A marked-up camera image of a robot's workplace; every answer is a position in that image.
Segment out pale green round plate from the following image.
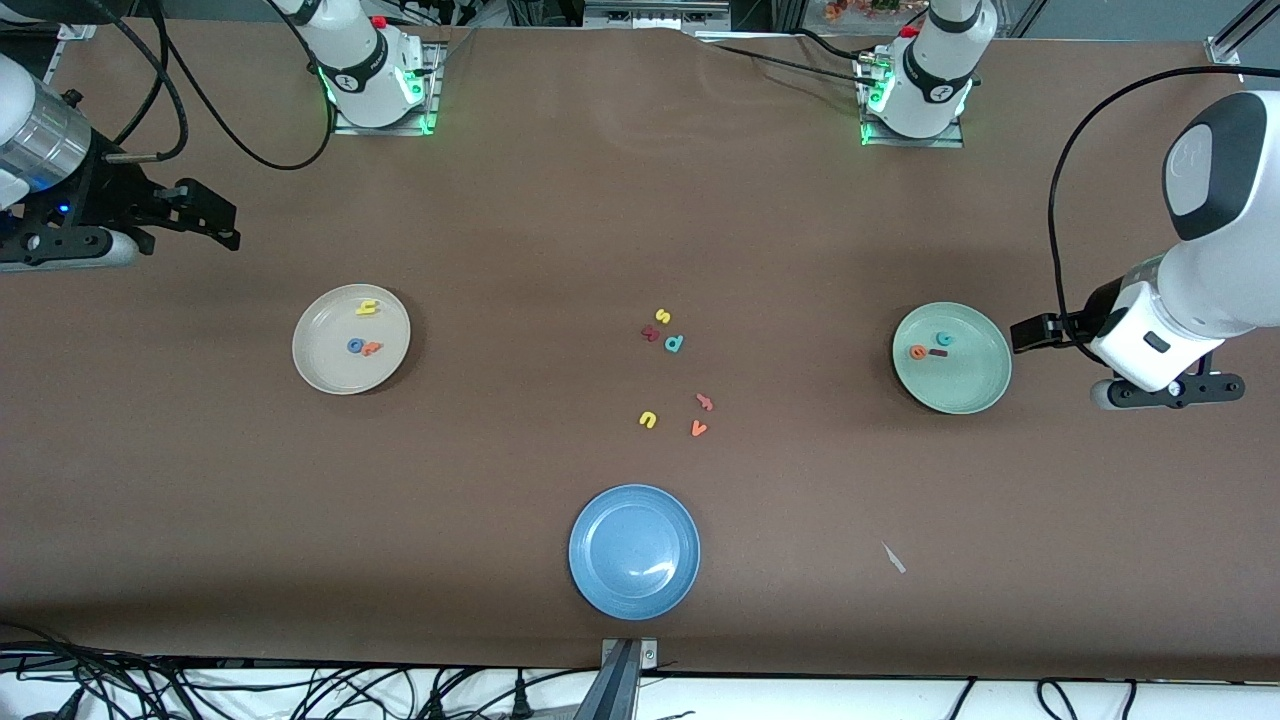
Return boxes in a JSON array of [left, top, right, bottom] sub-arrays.
[[892, 302, 1013, 415]]

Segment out beige round plate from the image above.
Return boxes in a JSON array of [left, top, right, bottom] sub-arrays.
[[292, 284, 412, 396]]

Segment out brown table cover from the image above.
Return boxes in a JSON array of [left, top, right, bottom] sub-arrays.
[[0, 18, 1280, 683]]

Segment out blue round plate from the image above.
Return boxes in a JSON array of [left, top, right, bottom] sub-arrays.
[[568, 484, 701, 621]]

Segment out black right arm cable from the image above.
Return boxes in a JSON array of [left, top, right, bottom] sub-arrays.
[[100, 0, 191, 163], [165, 0, 334, 171]]

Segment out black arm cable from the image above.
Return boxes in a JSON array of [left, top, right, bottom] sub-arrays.
[[165, 0, 334, 171], [1048, 65, 1280, 336], [100, 0, 191, 163]]

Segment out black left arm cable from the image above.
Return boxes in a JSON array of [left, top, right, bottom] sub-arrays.
[[1048, 65, 1280, 336]]

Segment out aluminium frame rail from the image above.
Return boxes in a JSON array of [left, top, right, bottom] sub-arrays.
[[40, 20, 101, 86], [1205, 0, 1280, 69]]

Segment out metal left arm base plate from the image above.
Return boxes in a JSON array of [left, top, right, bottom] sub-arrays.
[[858, 50, 966, 149]]

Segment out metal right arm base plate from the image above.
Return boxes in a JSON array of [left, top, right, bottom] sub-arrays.
[[333, 40, 446, 136]]

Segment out black table cable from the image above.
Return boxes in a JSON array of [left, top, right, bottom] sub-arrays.
[[790, 28, 881, 61], [695, 38, 866, 79]]

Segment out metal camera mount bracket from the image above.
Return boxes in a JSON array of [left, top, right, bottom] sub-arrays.
[[575, 638, 659, 720]]

